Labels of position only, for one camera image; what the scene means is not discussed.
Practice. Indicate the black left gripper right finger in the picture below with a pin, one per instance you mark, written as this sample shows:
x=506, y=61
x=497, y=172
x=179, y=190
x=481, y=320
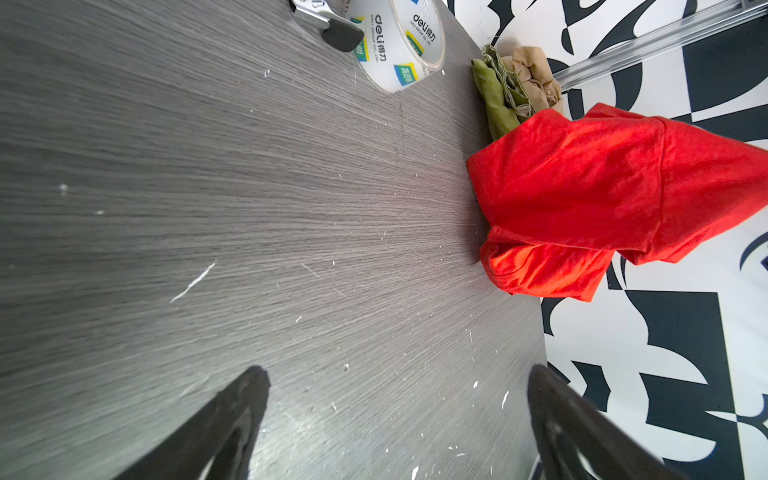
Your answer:
x=575, y=440

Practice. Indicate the beige cloth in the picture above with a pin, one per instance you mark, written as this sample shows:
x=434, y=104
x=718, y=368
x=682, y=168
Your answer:
x=532, y=69

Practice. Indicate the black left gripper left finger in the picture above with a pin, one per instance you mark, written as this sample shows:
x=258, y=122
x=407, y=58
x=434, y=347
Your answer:
x=218, y=441

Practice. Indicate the red cloth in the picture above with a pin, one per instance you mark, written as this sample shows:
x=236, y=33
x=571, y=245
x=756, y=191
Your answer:
x=563, y=197

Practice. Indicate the green cloth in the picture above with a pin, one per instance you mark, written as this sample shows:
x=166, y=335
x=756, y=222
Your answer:
x=507, y=105

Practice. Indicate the clear packing tape roll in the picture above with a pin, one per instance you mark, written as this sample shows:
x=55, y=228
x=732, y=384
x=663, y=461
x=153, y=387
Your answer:
x=403, y=43

